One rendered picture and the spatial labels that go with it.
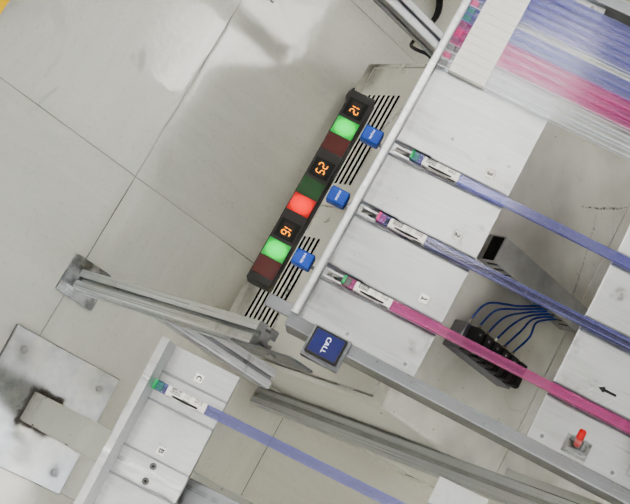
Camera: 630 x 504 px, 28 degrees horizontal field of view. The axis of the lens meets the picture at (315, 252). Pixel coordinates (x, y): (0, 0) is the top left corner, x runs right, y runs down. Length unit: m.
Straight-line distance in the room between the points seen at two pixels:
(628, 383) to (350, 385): 0.53
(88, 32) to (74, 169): 0.26
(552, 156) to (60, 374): 1.01
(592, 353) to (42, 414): 1.04
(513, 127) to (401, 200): 0.21
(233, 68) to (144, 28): 0.22
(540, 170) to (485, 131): 0.36
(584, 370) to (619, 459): 0.13
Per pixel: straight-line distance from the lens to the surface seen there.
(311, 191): 1.91
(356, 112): 1.95
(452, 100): 1.95
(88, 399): 2.51
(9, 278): 2.41
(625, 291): 1.90
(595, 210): 2.40
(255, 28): 2.63
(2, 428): 2.45
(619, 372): 1.88
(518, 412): 2.33
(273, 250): 1.88
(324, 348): 1.79
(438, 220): 1.89
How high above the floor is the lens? 2.21
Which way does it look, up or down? 54 degrees down
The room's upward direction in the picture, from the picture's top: 101 degrees clockwise
